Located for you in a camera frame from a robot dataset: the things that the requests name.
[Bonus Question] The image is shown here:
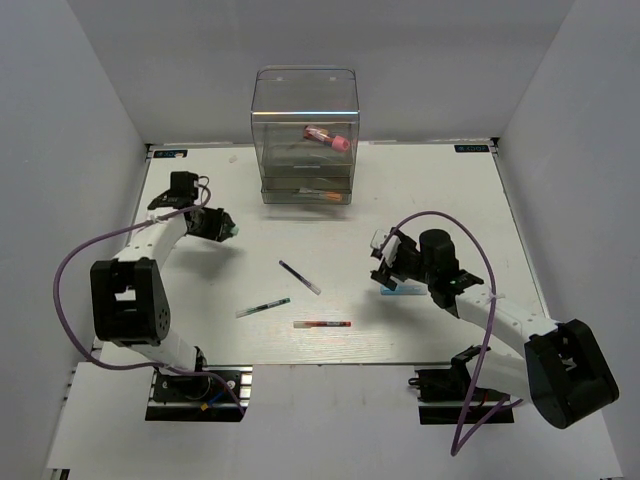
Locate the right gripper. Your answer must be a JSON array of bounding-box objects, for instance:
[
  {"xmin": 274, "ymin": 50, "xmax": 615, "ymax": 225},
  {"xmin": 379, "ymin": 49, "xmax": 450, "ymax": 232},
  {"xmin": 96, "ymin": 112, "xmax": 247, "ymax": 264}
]
[{"xmin": 372, "ymin": 235, "xmax": 437, "ymax": 290}]

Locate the blue eraser case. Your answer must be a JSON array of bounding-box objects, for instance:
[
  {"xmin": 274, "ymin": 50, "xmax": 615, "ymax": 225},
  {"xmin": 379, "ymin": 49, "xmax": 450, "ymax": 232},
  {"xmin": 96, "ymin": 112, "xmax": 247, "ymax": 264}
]
[{"xmin": 380, "ymin": 284, "xmax": 428, "ymax": 296}]

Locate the clear drawer organizer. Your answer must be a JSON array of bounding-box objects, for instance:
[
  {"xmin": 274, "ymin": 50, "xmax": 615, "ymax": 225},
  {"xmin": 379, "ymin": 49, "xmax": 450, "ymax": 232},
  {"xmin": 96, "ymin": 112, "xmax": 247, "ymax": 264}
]
[{"xmin": 251, "ymin": 110, "xmax": 360, "ymax": 205}]

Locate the orange capped marker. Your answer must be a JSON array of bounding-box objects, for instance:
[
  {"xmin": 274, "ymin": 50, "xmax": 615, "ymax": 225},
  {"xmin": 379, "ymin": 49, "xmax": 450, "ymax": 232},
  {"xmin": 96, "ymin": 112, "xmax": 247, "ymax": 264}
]
[{"xmin": 297, "ymin": 188, "xmax": 343, "ymax": 202}]

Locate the pink glue bottle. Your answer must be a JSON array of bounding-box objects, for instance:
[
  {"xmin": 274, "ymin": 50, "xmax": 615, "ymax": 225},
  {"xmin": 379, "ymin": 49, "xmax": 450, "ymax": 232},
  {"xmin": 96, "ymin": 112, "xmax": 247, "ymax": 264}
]
[{"xmin": 303, "ymin": 125, "xmax": 351, "ymax": 153}]

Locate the clear organizer lid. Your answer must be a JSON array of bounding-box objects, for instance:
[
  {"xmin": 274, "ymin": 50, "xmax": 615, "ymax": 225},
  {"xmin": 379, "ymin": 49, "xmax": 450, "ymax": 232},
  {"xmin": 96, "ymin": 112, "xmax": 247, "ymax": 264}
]
[{"xmin": 251, "ymin": 65, "xmax": 360, "ymax": 114}]

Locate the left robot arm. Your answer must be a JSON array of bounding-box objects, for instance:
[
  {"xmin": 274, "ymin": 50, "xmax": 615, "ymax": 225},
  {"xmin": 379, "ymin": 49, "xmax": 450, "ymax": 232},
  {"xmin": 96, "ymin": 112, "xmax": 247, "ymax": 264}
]
[{"xmin": 90, "ymin": 171, "xmax": 238, "ymax": 399}]

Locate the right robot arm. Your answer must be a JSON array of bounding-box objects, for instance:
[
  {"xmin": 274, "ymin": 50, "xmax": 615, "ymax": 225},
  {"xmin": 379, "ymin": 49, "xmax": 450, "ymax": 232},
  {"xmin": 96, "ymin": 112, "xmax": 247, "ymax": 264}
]
[{"xmin": 371, "ymin": 229, "xmax": 620, "ymax": 429}]

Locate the purple pen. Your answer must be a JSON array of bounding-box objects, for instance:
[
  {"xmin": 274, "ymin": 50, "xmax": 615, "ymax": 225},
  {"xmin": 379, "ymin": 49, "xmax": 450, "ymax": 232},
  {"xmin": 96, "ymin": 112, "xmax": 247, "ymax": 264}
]
[{"xmin": 279, "ymin": 260, "xmax": 321, "ymax": 295}]

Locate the green pen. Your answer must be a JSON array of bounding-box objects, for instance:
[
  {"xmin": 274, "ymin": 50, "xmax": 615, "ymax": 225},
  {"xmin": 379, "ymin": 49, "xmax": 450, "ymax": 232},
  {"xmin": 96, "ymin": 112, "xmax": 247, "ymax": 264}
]
[{"xmin": 236, "ymin": 298, "xmax": 291, "ymax": 319}]

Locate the red pen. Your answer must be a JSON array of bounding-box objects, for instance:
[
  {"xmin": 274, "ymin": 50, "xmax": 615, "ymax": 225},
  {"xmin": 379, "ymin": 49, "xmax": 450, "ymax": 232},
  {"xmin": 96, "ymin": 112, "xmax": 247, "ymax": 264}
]
[{"xmin": 293, "ymin": 321, "xmax": 352, "ymax": 329}]

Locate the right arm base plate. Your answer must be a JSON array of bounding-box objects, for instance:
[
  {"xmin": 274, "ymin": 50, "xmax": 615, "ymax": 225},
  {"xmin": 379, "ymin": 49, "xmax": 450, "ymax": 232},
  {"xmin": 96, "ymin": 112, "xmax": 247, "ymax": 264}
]
[{"xmin": 408, "ymin": 367, "xmax": 504, "ymax": 425}]

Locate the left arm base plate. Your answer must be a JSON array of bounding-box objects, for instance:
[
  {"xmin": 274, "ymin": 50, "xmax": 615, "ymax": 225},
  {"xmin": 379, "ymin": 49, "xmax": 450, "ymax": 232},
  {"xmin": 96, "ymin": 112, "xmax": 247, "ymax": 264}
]
[{"xmin": 145, "ymin": 366, "xmax": 253, "ymax": 423}]

